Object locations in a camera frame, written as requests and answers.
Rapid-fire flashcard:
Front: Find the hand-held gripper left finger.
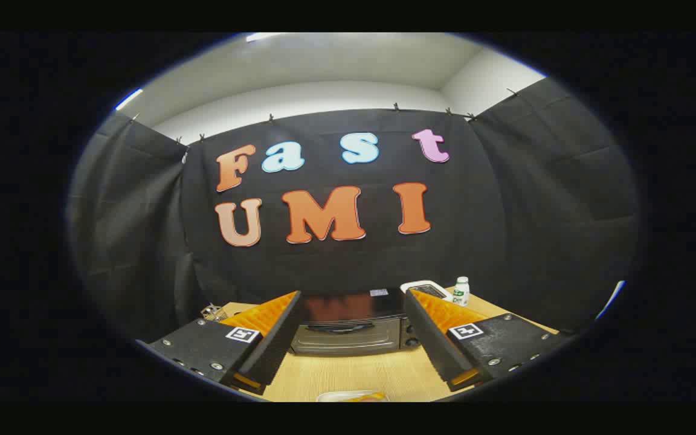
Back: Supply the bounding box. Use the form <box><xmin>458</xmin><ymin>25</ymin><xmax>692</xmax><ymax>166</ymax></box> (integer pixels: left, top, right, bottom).
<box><xmin>137</xmin><ymin>291</ymin><xmax>302</xmax><ymax>396</ymax></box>

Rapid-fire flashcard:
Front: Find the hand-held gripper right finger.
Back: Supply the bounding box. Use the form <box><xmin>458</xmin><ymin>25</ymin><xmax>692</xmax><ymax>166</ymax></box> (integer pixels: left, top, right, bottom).
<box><xmin>404</xmin><ymin>288</ymin><xmax>572</xmax><ymax>392</ymax></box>

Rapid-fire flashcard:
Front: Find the black toaster oven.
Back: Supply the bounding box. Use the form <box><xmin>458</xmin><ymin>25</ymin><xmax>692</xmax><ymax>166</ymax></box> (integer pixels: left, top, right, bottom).
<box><xmin>289</xmin><ymin>289</ymin><xmax>424</xmax><ymax>356</ymax></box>

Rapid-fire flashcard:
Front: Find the white container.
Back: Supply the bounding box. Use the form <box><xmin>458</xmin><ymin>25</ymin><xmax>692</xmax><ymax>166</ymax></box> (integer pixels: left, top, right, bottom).
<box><xmin>400</xmin><ymin>280</ymin><xmax>453</xmax><ymax>301</ymax></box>

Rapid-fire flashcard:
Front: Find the white oval dish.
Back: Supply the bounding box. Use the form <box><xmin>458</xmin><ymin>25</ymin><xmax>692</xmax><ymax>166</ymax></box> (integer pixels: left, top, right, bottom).
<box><xmin>317</xmin><ymin>390</ymin><xmax>388</xmax><ymax>402</ymax></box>

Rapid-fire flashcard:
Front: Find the black backdrop cloth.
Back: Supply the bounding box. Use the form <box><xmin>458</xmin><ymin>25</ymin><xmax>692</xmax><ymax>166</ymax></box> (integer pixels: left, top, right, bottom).
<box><xmin>67</xmin><ymin>77</ymin><xmax>642</xmax><ymax>339</ymax></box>

